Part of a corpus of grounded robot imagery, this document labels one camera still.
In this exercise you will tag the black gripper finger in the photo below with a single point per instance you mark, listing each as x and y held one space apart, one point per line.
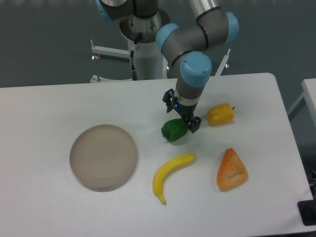
193 123
170 100

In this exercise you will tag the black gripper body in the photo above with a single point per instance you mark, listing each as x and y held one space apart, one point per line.
186 112

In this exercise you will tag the green bell pepper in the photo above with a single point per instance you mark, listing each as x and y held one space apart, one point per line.
174 129

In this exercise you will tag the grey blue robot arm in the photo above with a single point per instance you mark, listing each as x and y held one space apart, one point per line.
192 74

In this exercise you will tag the yellow bell pepper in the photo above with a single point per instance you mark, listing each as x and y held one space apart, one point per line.
220 114

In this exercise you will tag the orange triangular pastry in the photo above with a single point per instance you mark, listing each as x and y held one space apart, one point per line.
231 172

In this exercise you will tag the yellow banana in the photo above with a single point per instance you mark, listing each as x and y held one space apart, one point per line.
166 169

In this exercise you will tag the beige round plate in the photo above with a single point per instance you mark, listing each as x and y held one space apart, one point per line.
103 157

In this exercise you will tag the white side table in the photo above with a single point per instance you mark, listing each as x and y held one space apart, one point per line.
307 97

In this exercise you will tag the black clamp at table edge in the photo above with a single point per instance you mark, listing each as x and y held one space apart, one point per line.
307 210

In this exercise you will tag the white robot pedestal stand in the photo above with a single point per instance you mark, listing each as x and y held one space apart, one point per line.
145 56

